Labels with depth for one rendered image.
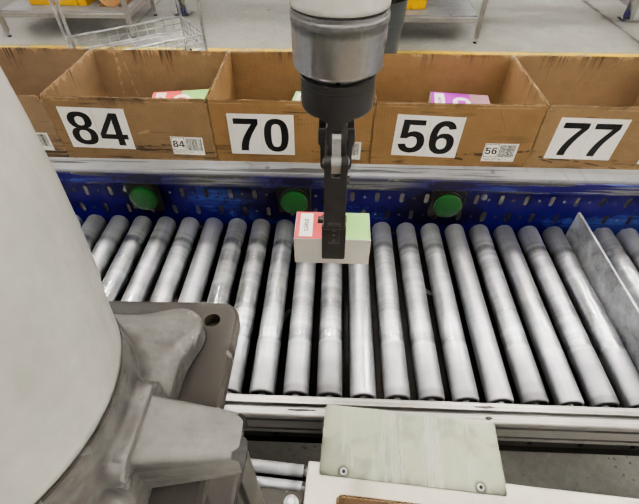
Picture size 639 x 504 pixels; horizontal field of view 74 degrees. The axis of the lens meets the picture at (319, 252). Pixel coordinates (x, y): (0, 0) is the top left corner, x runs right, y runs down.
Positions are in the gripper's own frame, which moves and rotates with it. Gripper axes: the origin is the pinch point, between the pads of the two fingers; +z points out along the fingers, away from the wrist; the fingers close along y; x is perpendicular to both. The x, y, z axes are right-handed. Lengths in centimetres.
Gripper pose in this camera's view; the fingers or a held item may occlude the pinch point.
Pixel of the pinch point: (333, 223)
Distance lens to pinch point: 56.6
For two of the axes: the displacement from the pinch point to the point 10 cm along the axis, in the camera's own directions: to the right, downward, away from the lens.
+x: -10.0, -0.2, 0.3
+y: 0.4, -7.1, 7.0
